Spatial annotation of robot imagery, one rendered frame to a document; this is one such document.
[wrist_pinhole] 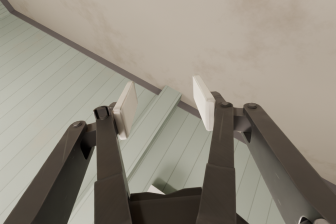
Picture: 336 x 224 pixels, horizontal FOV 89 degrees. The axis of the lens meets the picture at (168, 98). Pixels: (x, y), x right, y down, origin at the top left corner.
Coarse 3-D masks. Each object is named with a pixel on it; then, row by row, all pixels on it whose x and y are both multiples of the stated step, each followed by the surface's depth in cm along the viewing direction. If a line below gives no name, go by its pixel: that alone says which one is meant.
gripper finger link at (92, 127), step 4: (112, 104) 16; (112, 108) 16; (112, 116) 14; (88, 124) 14; (92, 124) 13; (88, 128) 13; (92, 128) 13; (116, 128) 14; (88, 132) 13; (92, 132) 13; (116, 132) 14; (84, 136) 13; (88, 136) 13; (92, 136) 13; (84, 140) 13; (88, 140) 13; (92, 140) 13; (80, 144) 13; (84, 144) 13; (88, 144) 13; (92, 144) 13; (84, 148) 13
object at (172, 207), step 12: (144, 192) 7; (180, 192) 7; (192, 192) 7; (132, 204) 7; (144, 204) 7; (156, 204) 7; (168, 204) 7; (180, 204) 7; (192, 204) 7; (132, 216) 6; (144, 216) 6; (156, 216) 6; (168, 216) 6; (180, 216) 6; (192, 216) 6; (240, 216) 6
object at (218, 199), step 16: (224, 112) 12; (224, 128) 11; (224, 144) 9; (208, 160) 8; (224, 160) 8; (208, 176) 7; (224, 176) 7; (208, 192) 6; (224, 192) 6; (208, 208) 6; (224, 208) 6
